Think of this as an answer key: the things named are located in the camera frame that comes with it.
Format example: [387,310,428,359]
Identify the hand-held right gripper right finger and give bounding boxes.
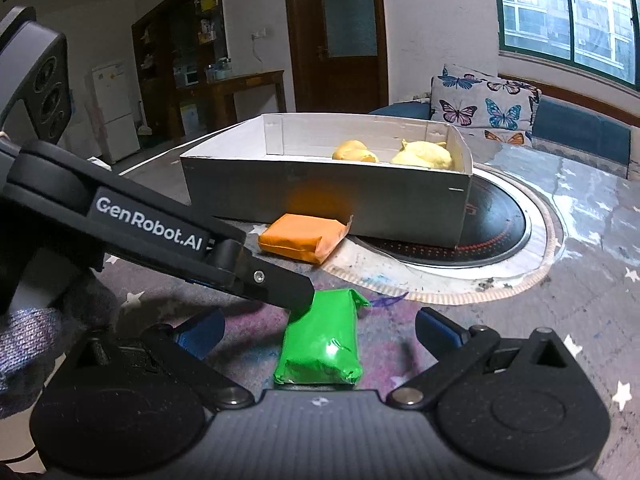
[387,306,583,411]

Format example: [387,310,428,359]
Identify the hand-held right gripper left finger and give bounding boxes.
[65,307,256,411]

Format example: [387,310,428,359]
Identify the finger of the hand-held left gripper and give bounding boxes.
[87,179,317,322]

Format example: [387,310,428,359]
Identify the green packet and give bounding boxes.
[273,287,372,387]

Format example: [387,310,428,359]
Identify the grey cardboard box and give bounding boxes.
[179,112,474,250]

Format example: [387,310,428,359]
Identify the yellow rubber duck toy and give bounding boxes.
[332,139,379,164]

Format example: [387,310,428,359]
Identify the pale yellow plush toy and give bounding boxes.
[389,138,455,172]

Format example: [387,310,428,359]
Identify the person's left forearm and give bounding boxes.
[0,265,122,418]

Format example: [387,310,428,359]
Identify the orange packet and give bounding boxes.
[257,213,355,265]

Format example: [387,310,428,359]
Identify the white refrigerator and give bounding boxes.
[90,58,142,164]

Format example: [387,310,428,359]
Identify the round built-in induction cooktop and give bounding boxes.
[320,162,567,307]

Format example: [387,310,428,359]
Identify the dark wooden display cabinet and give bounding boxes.
[130,0,237,142]

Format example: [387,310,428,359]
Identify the dark wooden side table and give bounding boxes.
[176,69,286,137]

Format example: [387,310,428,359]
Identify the butterfly print pillow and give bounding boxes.
[429,63,542,147]

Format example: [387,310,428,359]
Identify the blue sofa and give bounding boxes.
[367,91,640,182]

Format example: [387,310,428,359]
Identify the dark wooden door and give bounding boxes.
[281,0,389,114]

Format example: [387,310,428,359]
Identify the green framed window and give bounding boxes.
[492,0,640,87]

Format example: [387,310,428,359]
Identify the black cable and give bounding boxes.
[0,447,43,467]

